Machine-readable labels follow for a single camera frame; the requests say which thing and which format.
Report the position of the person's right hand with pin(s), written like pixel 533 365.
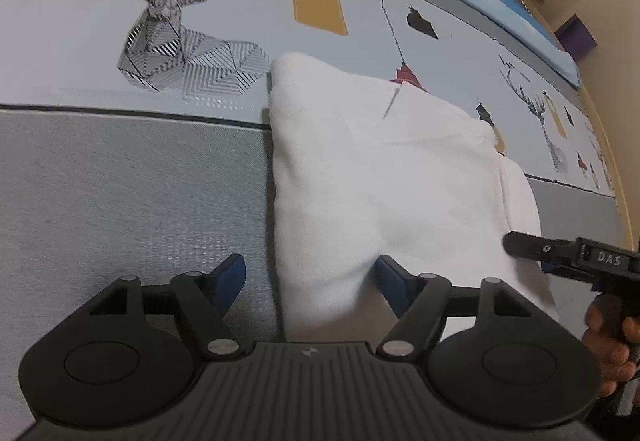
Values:
pixel 607 366

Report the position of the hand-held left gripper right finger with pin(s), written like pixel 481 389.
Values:
pixel 395 281

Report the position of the white small garment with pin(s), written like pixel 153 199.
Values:
pixel 375 171

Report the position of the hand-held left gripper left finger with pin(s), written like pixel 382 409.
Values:
pixel 231 278

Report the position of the purple box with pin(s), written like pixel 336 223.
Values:
pixel 577 38

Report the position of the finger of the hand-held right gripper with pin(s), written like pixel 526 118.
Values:
pixel 530 246

